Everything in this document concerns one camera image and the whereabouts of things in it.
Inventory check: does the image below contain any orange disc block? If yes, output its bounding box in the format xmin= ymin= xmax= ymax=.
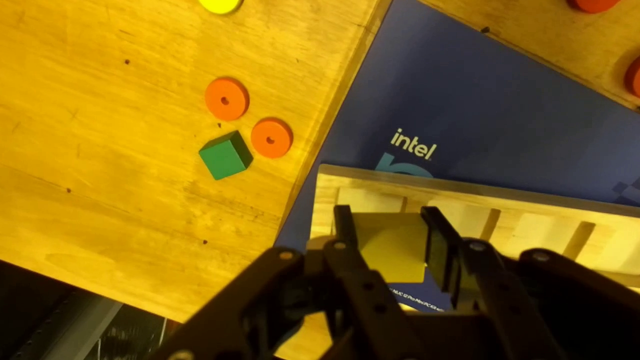
xmin=251 ymin=117 xmax=294 ymax=158
xmin=205 ymin=78 xmax=251 ymax=119

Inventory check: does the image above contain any blue intel box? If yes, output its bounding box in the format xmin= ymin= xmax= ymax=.
xmin=279 ymin=0 xmax=640 ymax=312

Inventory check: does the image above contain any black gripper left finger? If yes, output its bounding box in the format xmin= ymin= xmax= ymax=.
xmin=149 ymin=206 xmax=427 ymax=360

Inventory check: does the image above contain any wooden board on box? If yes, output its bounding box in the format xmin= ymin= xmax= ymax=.
xmin=311 ymin=164 xmax=640 ymax=289

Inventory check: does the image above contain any green cube block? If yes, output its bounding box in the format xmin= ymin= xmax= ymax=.
xmin=199 ymin=132 xmax=253 ymax=180

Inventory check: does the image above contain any red round block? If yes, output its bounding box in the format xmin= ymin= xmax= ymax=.
xmin=568 ymin=0 xmax=621 ymax=13

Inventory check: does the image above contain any yellow cube block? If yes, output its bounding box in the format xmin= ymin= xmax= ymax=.
xmin=355 ymin=212 xmax=428 ymax=283

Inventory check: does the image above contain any yellow round block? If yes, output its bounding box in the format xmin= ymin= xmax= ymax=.
xmin=199 ymin=0 xmax=243 ymax=16

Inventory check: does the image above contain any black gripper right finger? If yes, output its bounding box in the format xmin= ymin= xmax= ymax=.
xmin=420 ymin=206 xmax=640 ymax=360

